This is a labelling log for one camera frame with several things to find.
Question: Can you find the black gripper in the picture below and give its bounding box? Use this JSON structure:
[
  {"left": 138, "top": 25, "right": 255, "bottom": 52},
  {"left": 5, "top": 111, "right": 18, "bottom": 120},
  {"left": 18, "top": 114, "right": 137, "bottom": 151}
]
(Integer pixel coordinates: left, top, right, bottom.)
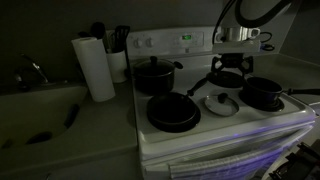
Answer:
[{"left": 210, "top": 52, "right": 255, "bottom": 75}]

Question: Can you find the glass lid with black knob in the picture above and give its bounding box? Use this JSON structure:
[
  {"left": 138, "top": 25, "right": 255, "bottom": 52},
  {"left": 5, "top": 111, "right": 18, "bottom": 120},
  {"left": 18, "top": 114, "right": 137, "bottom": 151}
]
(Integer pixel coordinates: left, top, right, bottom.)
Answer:
[{"left": 203, "top": 92, "right": 241, "bottom": 118}]

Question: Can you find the white electric stove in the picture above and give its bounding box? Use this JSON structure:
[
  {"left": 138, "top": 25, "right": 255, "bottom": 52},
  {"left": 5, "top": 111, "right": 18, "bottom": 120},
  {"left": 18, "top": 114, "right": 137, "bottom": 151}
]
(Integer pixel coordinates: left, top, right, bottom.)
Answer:
[{"left": 125, "top": 26, "right": 317, "bottom": 180}]

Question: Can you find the large black pot with lid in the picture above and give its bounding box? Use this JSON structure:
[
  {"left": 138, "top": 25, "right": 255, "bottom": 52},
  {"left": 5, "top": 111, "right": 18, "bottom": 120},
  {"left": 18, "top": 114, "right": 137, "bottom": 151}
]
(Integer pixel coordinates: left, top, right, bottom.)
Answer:
[{"left": 132, "top": 55, "right": 185, "bottom": 95}]

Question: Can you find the white stove knob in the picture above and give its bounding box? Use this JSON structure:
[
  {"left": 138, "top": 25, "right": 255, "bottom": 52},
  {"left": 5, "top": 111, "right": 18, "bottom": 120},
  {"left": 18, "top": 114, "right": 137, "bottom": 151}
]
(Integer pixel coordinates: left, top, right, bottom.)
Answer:
[
  {"left": 132, "top": 37, "right": 143, "bottom": 49},
  {"left": 144, "top": 36, "right": 155, "bottom": 48}
]

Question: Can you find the white utensil holder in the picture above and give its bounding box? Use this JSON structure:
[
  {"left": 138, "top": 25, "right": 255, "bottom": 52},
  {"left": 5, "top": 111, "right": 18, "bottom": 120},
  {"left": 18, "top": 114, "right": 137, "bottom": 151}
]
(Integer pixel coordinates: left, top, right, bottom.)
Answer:
[{"left": 105, "top": 49, "right": 130, "bottom": 85}]

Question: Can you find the black slotted spatula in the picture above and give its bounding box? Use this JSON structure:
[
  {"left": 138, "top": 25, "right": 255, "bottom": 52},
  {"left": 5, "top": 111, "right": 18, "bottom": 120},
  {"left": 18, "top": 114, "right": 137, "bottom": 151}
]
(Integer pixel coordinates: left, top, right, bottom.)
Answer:
[{"left": 112, "top": 24, "right": 132, "bottom": 54}]

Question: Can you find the black cooking spoon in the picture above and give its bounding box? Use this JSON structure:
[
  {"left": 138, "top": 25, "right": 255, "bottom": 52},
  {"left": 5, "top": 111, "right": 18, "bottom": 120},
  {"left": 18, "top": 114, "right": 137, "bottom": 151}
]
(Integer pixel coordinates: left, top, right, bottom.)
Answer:
[{"left": 90, "top": 21, "right": 108, "bottom": 52}]

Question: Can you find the white paper towel roll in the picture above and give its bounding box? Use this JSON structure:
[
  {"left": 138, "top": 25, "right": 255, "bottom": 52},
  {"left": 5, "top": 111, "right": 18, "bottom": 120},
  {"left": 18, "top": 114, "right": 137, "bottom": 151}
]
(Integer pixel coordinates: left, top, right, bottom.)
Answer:
[{"left": 70, "top": 36, "right": 117, "bottom": 103}]

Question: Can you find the metal sink faucet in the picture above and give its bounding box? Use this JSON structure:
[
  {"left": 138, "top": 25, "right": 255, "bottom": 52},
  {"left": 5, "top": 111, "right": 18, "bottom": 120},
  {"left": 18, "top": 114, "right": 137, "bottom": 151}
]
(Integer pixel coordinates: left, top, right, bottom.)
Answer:
[{"left": 12, "top": 52, "right": 50, "bottom": 92}]

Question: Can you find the kitchen sink basin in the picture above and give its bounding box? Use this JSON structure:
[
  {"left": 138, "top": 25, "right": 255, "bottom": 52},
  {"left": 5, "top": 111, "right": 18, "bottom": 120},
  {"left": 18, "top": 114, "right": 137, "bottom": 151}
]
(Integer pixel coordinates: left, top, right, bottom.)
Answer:
[{"left": 0, "top": 82, "right": 90, "bottom": 149}]

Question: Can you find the steel pan with black handle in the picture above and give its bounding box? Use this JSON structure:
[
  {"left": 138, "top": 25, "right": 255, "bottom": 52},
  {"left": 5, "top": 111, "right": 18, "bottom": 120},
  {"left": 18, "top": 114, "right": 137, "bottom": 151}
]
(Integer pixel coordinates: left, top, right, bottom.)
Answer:
[{"left": 241, "top": 76, "right": 320, "bottom": 107}]

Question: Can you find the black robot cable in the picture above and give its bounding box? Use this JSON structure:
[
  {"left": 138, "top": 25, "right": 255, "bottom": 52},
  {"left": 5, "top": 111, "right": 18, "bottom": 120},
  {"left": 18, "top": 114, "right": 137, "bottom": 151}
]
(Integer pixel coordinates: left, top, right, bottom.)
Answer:
[{"left": 259, "top": 31, "right": 276, "bottom": 52}]

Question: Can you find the white oven door handle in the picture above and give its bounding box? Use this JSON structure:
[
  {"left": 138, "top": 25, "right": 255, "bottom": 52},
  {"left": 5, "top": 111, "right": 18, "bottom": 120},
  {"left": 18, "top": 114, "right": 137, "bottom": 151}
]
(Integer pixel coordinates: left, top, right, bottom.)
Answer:
[{"left": 167, "top": 145, "right": 289, "bottom": 180}]

